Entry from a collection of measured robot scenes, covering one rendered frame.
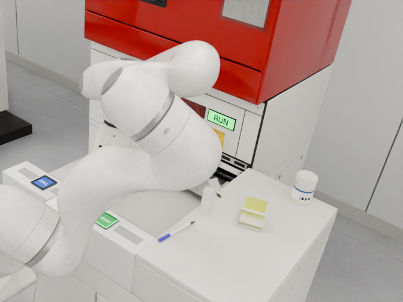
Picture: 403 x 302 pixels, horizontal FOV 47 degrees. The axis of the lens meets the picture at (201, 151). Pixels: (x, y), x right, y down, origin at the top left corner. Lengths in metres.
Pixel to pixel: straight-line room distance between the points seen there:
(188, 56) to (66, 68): 3.80
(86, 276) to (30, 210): 0.57
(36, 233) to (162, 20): 0.98
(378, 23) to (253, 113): 1.49
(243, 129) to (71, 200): 0.94
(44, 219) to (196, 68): 0.42
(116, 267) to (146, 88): 0.75
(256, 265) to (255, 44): 0.68
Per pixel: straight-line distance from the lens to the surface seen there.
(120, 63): 1.05
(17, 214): 0.93
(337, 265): 2.95
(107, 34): 1.88
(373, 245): 3.23
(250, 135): 1.65
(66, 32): 4.45
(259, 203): 1.39
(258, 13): 1.48
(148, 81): 0.69
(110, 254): 1.33
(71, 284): 1.56
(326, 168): 3.28
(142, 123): 0.69
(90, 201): 0.81
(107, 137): 1.18
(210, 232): 1.35
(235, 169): 1.71
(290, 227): 1.45
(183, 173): 0.73
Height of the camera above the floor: 1.81
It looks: 29 degrees down
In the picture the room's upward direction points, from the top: 10 degrees clockwise
